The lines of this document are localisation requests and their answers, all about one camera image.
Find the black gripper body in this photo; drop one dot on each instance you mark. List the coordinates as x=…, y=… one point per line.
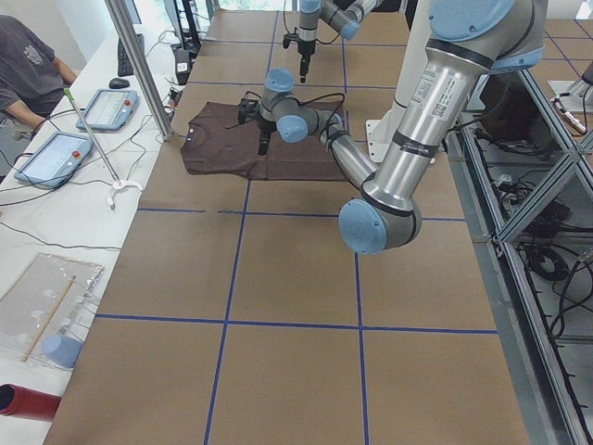
x=265, y=127
x=304, y=48

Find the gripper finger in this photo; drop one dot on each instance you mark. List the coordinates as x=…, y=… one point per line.
x=262, y=147
x=303, y=69

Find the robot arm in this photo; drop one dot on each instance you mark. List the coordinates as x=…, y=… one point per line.
x=466, y=40
x=345, y=23

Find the reacher grabber stick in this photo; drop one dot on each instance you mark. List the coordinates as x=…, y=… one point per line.
x=118, y=183

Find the black keyboard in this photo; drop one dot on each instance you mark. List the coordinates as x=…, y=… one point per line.
x=125, y=67

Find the far teach pendant tablet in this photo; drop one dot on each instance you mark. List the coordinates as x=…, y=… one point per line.
x=109, y=109

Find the teach pendant tablet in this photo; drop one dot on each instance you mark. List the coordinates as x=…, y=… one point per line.
x=55, y=161
x=109, y=109

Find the black computer mouse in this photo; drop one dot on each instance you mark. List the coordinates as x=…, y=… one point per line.
x=118, y=83

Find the near teach pendant tablet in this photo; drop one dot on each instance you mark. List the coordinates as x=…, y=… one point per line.
x=55, y=161

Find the seated person grey shirt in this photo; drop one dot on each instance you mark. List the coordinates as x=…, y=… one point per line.
x=33, y=78

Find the clear plastic bag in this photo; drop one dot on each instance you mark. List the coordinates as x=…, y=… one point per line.
x=53, y=296

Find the blue cap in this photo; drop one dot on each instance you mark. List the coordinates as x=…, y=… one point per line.
x=62, y=350

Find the red cylinder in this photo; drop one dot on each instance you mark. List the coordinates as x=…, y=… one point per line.
x=28, y=403

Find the aluminium frame post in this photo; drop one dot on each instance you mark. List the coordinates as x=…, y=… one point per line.
x=123, y=24

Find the aluminium table frame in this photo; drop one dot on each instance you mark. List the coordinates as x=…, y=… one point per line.
x=526, y=190

